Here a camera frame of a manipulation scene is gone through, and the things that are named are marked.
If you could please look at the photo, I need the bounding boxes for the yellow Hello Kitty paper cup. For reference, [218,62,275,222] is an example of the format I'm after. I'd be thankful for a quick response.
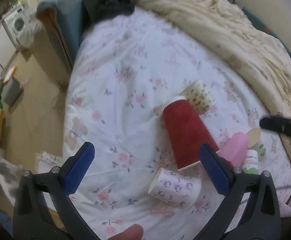
[180,79,214,115]

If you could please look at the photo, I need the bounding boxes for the white green-dotted paper cup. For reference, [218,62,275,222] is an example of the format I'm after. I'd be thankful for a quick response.
[246,127,262,163]

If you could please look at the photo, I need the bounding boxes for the green white paper cup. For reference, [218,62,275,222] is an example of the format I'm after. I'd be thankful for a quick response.
[241,150,259,174]

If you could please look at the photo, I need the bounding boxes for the pink hexagonal plastic cup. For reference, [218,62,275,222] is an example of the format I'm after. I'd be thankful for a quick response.
[217,132,249,167]

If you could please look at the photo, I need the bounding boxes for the pink patterned paper cup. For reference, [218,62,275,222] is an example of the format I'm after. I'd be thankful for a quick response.
[148,167,202,210]

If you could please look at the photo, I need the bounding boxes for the red paper cup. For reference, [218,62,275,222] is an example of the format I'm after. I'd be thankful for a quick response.
[162,96,219,170]

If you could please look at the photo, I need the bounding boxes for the person's thumb tip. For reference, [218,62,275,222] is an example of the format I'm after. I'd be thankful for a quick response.
[109,224,144,240]

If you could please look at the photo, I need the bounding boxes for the grey white cat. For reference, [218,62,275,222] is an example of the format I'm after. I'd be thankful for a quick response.
[0,149,25,206]

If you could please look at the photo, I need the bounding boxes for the cream bear-print duvet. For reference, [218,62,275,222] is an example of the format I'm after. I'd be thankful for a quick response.
[134,0,291,118]

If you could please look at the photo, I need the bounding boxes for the grey trash bin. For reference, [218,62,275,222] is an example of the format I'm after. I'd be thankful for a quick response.
[1,77,24,106]

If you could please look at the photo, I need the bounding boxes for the white floral bed sheet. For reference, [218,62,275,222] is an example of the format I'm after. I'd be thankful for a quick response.
[38,15,291,240]

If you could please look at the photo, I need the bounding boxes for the teal orange headboard cushion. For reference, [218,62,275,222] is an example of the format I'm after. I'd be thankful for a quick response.
[36,0,84,74]

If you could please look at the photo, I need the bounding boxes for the white washing machine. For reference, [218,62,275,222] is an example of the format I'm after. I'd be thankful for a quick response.
[2,5,30,50]

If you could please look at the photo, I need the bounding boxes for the black clothing pile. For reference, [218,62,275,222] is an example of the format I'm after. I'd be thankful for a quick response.
[80,0,136,34]

